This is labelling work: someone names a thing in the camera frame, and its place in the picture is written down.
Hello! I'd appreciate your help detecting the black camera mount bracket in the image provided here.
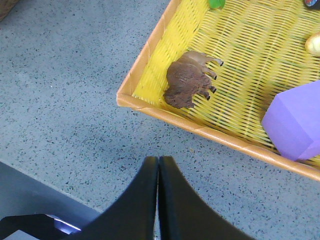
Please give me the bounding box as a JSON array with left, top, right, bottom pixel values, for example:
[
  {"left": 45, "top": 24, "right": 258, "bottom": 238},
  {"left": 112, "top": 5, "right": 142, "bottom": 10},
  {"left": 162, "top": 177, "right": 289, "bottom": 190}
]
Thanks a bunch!
[{"left": 0, "top": 214, "right": 81, "bottom": 240}]

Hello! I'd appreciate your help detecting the purple foam block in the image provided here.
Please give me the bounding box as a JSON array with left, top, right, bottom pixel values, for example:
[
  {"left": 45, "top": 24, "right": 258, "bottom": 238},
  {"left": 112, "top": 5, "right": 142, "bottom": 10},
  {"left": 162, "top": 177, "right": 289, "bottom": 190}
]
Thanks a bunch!
[{"left": 261, "top": 80, "right": 320, "bottom": 161}]

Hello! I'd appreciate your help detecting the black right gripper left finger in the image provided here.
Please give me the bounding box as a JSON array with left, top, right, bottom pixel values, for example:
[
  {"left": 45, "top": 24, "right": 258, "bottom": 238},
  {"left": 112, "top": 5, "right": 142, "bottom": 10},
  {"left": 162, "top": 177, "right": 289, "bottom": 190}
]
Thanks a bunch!
[{"left": 65, "top": 156, "right": 159, "bottom": 240}]

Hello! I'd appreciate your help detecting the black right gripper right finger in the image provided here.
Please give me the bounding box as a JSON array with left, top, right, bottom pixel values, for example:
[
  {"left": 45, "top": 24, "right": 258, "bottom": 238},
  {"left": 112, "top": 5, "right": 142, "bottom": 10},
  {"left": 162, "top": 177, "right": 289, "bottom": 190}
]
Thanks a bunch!
[{"left": 158, "top": 156, "right": 253, "bottom": 240}]

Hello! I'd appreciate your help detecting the small black-lidded jar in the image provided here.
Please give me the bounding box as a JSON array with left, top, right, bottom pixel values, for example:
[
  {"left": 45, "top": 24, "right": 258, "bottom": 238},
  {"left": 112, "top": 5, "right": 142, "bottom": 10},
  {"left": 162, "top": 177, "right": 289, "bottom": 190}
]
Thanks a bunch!
[{"left": 303, "top": 0, "right": 320, "bottom": 10}]

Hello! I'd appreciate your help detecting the toy bread croissant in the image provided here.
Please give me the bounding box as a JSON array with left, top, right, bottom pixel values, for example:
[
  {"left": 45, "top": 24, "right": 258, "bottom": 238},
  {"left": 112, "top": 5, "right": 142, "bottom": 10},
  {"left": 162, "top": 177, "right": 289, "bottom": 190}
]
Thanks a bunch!
[{"left": 304, "top": 32, "right": 320, "bottom": 57}]

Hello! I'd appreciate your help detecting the yellow woven tray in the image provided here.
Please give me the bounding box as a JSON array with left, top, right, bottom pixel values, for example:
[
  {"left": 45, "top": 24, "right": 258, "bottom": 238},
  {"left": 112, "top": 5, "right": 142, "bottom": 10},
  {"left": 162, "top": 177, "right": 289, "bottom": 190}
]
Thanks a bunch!
[{"left": 116, "top": 0, "right": 320, "bottom": 181}]

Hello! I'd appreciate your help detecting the orange toy carrot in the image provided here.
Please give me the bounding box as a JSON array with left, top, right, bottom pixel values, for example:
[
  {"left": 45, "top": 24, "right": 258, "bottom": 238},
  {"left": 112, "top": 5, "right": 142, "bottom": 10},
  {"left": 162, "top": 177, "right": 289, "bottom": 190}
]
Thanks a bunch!
[{"left": 208, "top": 0, "right": 226, "bottom": 9}]

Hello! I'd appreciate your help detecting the brown toy animal figure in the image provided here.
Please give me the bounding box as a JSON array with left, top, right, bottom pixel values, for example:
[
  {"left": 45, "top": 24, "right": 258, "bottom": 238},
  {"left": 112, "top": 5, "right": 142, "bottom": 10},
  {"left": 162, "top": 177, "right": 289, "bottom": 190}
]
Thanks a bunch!
[{"left": 163, "top": 50, "right": 224, "bottom": 109}]

